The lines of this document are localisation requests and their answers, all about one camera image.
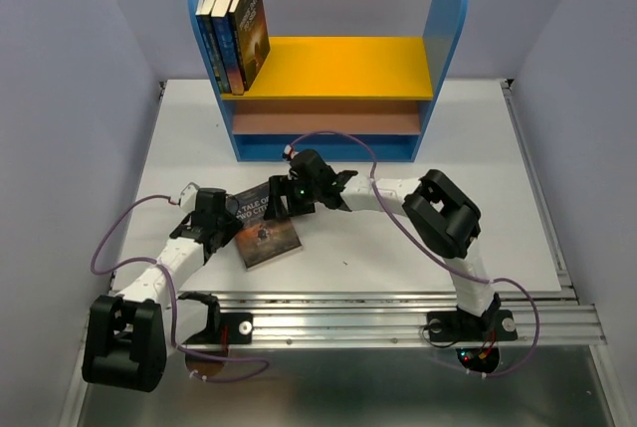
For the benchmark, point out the Jane Eyre book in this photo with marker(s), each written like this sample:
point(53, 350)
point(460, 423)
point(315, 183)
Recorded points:
point(234, 34)

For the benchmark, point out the aluminium mounting rail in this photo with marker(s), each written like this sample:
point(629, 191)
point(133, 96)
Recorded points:
point(387, 320)

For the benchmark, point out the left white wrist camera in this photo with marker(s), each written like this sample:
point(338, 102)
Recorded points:
point(186, 199)

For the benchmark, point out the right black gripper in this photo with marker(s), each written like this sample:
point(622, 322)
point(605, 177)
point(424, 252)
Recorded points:
point(280, 186)

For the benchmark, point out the A Tale of Two Cities book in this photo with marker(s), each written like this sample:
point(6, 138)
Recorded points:
point(261, 241)

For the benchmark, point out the Nineteen Eighty-Four book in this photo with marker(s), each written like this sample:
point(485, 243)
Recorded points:
point(220, 18)

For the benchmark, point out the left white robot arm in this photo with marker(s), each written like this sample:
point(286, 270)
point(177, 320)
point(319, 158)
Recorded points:
point(131, 333)

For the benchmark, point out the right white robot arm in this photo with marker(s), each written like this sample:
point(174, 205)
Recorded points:
point(443, 218)

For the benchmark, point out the Animal Farm book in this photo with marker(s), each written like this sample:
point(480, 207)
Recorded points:
point(202, 17)

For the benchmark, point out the Three Days to See book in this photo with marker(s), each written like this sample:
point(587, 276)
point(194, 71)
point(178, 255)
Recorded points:
point(251, 37)

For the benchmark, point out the blue yellow wooden bookshelf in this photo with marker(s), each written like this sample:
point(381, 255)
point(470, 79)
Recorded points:
point(349, 97)

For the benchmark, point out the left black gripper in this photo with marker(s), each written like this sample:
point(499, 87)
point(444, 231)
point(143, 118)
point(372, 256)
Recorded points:
point(234, 225)

